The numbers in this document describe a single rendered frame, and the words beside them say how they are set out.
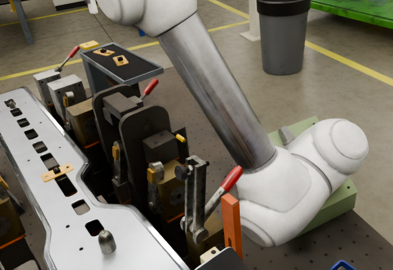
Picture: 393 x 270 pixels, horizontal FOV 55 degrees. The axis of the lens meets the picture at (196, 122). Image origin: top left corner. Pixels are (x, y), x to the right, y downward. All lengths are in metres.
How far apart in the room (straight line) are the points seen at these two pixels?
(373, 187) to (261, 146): 1.73
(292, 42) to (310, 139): 2.75
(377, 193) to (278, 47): 1.78
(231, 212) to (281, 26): 3.10
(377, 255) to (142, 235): 0.68
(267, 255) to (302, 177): 0.34
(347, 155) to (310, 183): 0.11
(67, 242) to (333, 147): 0.65
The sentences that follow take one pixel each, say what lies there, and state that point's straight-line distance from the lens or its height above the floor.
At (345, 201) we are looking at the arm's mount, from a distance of 1.29.
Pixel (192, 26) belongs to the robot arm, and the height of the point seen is 1.39.
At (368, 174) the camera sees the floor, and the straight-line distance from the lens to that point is 2.62.
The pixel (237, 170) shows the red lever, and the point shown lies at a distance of 0.75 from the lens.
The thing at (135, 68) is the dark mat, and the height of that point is 1.16.
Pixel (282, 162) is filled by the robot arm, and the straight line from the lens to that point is 0.89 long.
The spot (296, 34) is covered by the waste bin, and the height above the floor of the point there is 0.41.
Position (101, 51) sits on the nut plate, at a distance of 1.41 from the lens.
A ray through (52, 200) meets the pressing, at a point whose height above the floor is 1.00.
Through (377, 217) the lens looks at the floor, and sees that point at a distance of 2.35.
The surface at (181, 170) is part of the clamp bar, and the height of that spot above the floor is 1.22.
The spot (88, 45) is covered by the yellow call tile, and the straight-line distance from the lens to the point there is 1.53.
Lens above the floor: 1.62
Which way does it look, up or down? 31 degrees down
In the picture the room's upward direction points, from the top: 7 degrees counter-clockwise
